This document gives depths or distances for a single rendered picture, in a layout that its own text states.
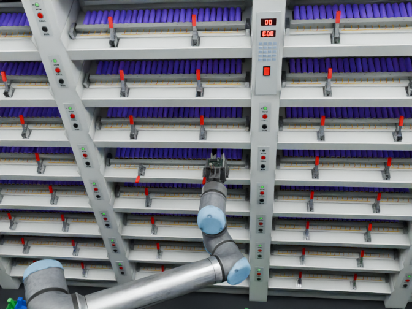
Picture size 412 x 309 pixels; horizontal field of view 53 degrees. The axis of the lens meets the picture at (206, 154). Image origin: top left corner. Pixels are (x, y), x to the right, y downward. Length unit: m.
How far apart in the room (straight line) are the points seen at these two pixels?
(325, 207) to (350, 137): 0.38
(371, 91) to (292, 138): 0.31
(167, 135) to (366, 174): 0.79
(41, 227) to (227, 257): 1.10
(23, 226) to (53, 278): 0.92
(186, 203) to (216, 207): 0.47
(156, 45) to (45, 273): 0.77
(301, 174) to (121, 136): 0.72
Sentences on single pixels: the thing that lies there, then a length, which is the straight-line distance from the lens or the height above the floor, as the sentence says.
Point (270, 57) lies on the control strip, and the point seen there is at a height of 1.41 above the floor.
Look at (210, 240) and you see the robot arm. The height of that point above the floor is 0.89.
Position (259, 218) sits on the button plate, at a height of 0.66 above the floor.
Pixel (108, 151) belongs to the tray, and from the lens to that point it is 1.80.
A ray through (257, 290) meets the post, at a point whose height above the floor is 0.10.
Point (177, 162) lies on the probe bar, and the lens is 1.69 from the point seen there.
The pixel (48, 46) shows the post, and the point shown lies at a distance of 1.48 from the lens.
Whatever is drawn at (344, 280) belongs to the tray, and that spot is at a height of 0.16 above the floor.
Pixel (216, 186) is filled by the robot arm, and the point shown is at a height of 1.02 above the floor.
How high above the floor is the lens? 2.02
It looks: 39 degrees down
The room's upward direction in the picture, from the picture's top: 4 degrees counter-clockwise
